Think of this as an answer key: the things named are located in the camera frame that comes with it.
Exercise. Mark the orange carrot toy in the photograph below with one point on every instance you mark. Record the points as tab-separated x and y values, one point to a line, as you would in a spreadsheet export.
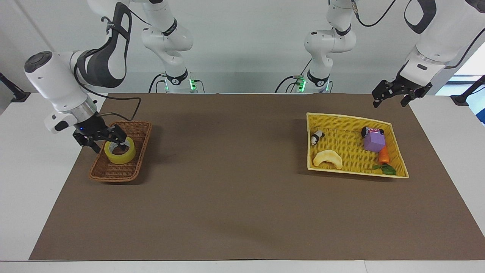
384	155

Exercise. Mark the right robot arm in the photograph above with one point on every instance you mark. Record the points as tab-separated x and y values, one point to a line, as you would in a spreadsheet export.
57	81

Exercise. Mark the pale croissant toy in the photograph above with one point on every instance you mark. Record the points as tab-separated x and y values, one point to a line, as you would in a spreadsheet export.
329	157

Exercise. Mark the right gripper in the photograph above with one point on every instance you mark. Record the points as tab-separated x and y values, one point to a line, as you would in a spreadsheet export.
91	127

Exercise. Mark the black stand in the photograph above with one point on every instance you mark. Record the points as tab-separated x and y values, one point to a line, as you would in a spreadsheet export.
464	98
17	94

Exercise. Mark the black and white panda toy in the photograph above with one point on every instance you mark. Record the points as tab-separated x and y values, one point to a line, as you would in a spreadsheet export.
316	137

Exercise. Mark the brown wicker basket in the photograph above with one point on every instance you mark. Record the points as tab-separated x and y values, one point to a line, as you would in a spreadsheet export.
113	172

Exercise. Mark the yellow tape roll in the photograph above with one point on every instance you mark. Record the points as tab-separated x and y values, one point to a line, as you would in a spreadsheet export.
119	157

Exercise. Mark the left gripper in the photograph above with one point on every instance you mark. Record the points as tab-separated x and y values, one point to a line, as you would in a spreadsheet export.
408	86

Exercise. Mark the yellow woven basket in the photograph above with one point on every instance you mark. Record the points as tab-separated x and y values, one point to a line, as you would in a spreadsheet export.
348	151

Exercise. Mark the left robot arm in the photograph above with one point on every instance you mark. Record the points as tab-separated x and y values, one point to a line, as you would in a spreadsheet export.
435	36

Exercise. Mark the purple carton box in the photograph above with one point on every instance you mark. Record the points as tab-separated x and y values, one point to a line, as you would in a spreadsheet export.
374	141

